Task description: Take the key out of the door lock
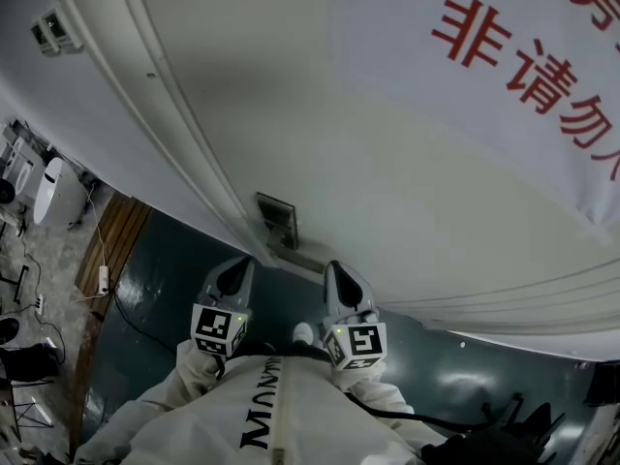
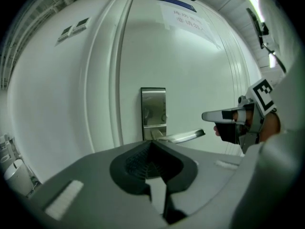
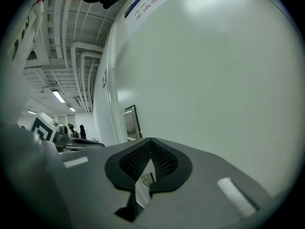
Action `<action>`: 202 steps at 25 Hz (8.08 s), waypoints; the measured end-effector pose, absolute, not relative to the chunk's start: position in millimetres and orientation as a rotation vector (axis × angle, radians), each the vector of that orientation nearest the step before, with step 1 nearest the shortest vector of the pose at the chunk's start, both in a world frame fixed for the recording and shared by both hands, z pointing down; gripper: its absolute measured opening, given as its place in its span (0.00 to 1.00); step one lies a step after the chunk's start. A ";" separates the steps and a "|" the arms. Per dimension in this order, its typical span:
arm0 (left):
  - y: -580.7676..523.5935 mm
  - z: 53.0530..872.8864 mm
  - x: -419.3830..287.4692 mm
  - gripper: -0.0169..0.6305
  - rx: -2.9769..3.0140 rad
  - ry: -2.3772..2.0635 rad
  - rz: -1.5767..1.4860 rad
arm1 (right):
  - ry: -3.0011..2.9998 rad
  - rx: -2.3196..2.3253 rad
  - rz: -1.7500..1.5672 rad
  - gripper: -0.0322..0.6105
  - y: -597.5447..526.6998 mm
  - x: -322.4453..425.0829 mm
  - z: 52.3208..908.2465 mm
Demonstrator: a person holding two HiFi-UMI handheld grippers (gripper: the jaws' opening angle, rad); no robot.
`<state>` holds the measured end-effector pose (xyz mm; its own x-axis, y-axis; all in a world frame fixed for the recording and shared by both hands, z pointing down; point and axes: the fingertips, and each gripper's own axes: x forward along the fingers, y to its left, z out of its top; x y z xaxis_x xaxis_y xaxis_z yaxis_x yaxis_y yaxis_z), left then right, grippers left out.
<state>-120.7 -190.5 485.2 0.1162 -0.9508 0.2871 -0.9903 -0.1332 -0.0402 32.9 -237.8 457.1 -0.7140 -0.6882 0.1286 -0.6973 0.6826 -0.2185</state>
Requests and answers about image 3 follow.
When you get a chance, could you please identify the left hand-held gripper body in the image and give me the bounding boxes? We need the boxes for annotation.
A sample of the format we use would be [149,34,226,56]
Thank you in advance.
[30,112,72,154]

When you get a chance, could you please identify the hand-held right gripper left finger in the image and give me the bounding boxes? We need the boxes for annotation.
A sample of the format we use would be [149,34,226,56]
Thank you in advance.
[47,137,151,229]

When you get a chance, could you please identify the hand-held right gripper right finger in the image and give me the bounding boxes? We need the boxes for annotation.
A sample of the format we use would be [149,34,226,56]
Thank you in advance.
[139,137,272,229]

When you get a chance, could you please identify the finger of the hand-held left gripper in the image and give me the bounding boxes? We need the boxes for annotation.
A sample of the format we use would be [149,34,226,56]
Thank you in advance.
[69,138,105,150]

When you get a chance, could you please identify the paper sign red text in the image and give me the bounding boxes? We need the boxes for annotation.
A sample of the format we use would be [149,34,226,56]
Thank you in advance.
[126,0,183,34]

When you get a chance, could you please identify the white ceiling duct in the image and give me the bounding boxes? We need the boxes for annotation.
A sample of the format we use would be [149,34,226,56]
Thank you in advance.
[70,41,106,114]

